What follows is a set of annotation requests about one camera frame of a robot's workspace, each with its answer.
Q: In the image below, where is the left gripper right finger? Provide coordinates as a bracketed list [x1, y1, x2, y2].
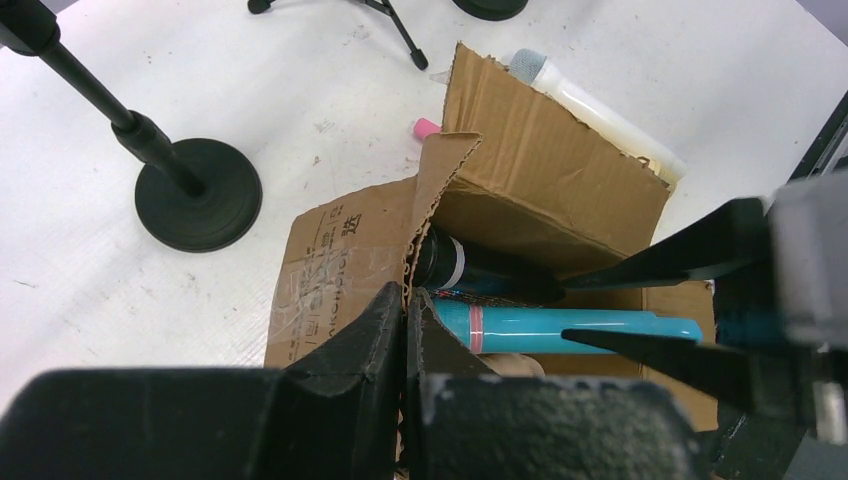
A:
[405, 288, 711, 479]

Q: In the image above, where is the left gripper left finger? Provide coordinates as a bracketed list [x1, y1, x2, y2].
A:
[1, 282, 402, 479]

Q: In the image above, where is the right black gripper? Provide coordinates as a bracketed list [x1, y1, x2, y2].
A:
[561, 170, 847, 444]

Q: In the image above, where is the peach pink microphone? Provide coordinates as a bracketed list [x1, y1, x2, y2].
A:
[479, 353, 545, 377]

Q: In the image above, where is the teal microphone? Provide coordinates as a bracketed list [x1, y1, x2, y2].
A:
[432, 299, 703, 355]

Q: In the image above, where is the white microphone grey head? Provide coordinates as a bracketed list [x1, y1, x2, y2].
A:
[503, 48, 687, 188]

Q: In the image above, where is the brown cardboard box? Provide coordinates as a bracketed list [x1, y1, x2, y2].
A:
[263, 42, 720, 433]

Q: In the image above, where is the clip mic stand round base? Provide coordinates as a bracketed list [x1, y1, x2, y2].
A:
[1, 1, 263, 253]

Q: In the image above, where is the shock mount stand round base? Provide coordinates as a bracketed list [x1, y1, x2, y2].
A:
[453, 0, 528, 22]

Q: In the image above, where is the black microphone white ring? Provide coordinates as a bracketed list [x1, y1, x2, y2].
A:
[413, 225, 564, 306]

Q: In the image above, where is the tripod shock mount stand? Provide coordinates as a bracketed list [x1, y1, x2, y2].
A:
[246, 0, 429, 71]

